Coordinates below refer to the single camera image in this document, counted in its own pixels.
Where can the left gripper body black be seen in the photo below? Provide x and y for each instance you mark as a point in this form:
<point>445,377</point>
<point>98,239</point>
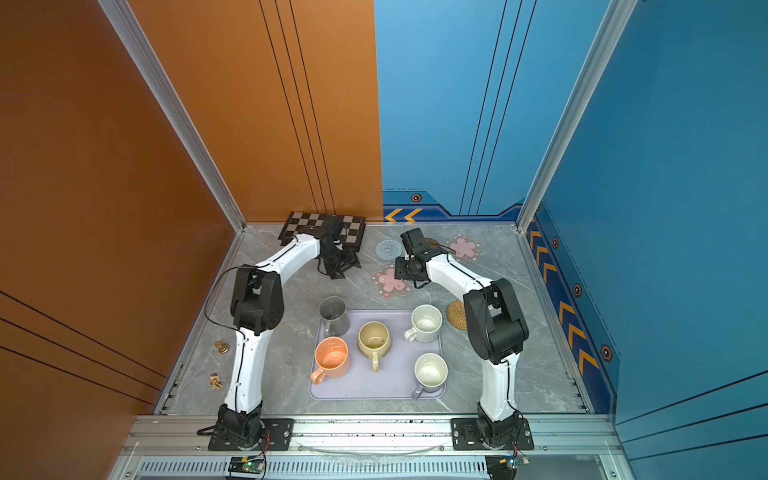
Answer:
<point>342,260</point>

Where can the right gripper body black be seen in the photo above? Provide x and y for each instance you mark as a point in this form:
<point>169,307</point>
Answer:
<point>405,268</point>

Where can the light blue woven coaster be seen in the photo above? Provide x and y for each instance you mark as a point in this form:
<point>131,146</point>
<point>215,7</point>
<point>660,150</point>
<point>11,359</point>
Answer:
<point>388,250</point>

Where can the pink flower coaster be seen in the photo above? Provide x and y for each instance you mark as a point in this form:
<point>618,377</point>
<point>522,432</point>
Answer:
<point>387,285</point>
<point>465,249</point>

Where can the tan rattan round coaster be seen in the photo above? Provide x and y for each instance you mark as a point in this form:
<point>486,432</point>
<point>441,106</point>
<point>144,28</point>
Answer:
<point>455,314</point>

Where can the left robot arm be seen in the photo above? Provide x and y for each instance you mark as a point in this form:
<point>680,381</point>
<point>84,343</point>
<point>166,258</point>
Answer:
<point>257,307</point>

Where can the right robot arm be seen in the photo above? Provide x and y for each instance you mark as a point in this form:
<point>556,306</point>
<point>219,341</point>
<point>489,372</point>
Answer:
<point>496,329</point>

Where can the folded chessboard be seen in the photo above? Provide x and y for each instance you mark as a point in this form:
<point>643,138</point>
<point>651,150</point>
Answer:
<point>352,233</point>

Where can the grey metal cup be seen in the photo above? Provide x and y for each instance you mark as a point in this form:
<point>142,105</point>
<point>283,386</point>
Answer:
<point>334,316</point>

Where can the white ceramic mug upper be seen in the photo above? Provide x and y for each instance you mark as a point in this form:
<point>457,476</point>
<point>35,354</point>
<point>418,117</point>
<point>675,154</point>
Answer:
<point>426,322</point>

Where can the yellow ceramic mug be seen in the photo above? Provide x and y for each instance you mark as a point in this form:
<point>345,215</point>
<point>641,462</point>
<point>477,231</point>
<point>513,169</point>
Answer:
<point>374,342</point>

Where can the orange ceramic mug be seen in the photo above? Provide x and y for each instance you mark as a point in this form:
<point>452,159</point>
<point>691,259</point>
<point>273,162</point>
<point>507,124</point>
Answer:
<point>332,360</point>

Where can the lavender plastic tray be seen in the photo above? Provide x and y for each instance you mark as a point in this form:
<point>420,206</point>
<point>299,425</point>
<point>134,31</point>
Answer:
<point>395,379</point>

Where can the white lavender mug lower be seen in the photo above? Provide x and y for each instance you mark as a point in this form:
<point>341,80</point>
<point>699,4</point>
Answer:
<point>431,372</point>

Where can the small gold object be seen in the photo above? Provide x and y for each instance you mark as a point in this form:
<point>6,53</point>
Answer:
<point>222,347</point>

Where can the small colourful object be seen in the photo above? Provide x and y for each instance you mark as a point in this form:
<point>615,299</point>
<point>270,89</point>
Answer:
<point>216,382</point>

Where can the circuit board right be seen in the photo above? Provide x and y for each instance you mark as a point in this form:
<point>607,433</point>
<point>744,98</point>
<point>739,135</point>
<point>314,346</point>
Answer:
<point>505,467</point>

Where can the green circuit board left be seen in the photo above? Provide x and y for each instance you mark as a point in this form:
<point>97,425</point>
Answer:
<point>246,467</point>

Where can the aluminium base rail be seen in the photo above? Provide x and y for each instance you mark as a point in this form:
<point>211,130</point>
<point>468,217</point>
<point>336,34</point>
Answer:
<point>379,446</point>

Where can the aluminium frame post left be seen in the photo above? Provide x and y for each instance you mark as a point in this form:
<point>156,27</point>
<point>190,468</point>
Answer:
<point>127,27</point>

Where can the aluminium frame post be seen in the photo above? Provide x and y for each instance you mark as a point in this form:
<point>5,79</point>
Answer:
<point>601,50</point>
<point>127,27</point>

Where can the aluminium frame post right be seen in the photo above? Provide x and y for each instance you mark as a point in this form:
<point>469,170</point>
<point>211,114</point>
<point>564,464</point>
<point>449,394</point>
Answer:
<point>601,50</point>

